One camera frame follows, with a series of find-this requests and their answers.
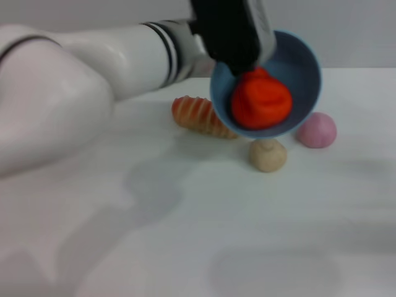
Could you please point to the blue plastic bowl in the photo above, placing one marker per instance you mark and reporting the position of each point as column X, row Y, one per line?
column 303, row 80

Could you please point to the pink round bun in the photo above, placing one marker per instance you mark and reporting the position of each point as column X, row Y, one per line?
column 318, row 131

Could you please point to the orange toy fruit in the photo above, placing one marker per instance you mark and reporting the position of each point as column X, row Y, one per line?
column 263, row 102

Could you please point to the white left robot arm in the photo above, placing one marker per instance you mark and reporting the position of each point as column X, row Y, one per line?
column 77, row 86

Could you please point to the beige round bun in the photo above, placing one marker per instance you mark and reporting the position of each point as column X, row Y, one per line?
column 267, row 156

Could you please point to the orange striped bread roll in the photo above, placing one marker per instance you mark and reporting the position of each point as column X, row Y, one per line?
column 195, row 111

